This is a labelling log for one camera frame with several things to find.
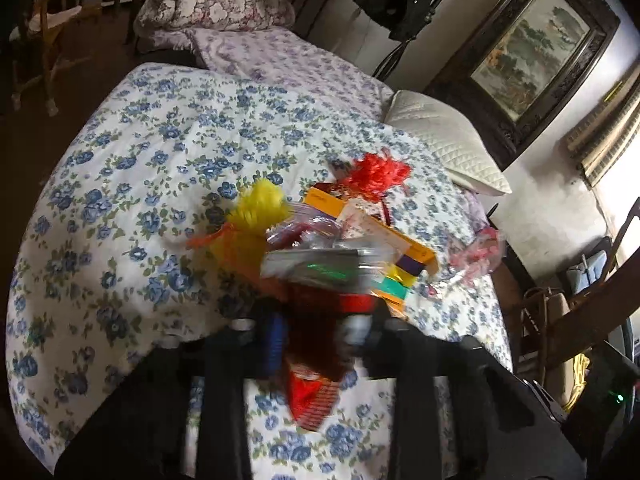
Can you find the clear red printed packet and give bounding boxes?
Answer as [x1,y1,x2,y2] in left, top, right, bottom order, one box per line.
[450,227,506,286]

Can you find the yellow towel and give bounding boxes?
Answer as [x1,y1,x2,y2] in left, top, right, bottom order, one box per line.
[565,355,591,411]

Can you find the white quilted pillow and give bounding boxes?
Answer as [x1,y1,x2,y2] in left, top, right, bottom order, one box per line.
[382,90,513,196]

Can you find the purple floral bedsheet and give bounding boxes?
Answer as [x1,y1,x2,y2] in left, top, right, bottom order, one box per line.
[187,27,396,126]

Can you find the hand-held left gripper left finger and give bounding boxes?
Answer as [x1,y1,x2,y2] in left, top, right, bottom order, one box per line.
[55,310,291,480]

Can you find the clear plastic bag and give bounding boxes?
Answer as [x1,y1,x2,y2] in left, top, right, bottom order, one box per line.
[265,202,346,251]

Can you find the black metal coat stand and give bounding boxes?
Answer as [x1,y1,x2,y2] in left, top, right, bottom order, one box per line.
[372,0,476,81]

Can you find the orange cardboard box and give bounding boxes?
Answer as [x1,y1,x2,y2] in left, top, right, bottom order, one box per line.
[304,186,438,308]

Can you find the blue floral bedspread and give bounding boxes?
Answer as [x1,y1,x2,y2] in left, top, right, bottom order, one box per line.
[5,62,513,480]

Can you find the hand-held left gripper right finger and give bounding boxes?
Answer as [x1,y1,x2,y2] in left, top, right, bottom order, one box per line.
[345,302,586,480]

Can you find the carved dark framed painting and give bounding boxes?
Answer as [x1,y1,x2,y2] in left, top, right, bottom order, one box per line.
[425,0,623,171]

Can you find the brown wooden rocking chair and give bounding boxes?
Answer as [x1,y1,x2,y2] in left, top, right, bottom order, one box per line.
[520,200,640,391]

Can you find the yellow plastic string bundle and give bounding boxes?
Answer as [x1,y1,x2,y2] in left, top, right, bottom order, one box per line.
[227,177,296,241]

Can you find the silver foil bag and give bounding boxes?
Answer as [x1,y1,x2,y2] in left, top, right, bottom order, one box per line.
[260,245,376,291]

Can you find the light wooden chair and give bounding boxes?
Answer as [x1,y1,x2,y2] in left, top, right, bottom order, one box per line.
[10,0,86,116]

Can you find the folded purple floral quilt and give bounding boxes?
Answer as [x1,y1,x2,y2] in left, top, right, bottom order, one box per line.
[135,0,296,53]

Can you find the red plastic string bundle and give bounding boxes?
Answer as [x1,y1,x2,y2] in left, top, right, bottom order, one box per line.
[340,152,413,201]

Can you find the red plastic mesh basket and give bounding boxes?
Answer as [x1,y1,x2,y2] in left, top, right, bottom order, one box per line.
[186,222,401,433]

